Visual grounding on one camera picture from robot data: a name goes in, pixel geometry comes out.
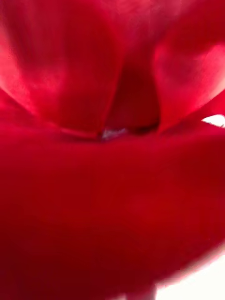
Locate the red rose with green stem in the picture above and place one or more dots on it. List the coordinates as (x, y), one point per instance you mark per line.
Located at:
(112, 187)

